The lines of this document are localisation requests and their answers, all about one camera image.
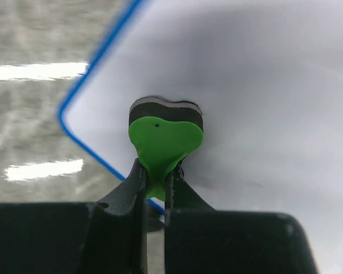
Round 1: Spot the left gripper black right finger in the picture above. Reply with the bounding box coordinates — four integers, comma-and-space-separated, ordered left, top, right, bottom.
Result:
165, 166, 318, 273

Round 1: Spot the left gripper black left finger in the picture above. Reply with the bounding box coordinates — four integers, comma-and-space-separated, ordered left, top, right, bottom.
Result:
0, 161, 147, 273

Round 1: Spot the green heart-shaped eraser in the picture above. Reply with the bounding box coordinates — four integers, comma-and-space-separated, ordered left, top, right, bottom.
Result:
128, 96, 204, 201

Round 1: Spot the blue-framed whiteboard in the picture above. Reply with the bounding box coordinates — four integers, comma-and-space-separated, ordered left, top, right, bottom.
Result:
58, 1, 343, 273

